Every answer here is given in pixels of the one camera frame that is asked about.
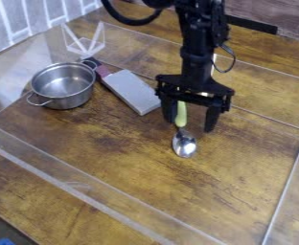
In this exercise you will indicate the black bar on table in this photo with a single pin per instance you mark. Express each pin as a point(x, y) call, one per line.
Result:
point(250, 24)

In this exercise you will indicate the silver metal pot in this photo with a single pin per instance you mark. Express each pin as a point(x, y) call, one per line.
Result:
point(63, 86)

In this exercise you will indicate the blue object at corner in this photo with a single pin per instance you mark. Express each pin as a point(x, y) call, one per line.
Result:
point(6, 241)

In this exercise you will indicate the grey sharpening stone block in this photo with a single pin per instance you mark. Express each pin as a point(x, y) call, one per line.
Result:
point(130, 89)

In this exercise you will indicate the clear acrylic corner bracket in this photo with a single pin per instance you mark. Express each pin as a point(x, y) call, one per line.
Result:
point(82, 45)

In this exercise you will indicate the yellow handled metal spoon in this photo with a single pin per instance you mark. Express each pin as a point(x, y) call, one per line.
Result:
point(183, 140)

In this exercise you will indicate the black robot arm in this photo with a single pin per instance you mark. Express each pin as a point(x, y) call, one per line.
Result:
point(205, 32)

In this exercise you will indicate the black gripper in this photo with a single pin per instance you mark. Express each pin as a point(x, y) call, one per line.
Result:
point(210, 94)

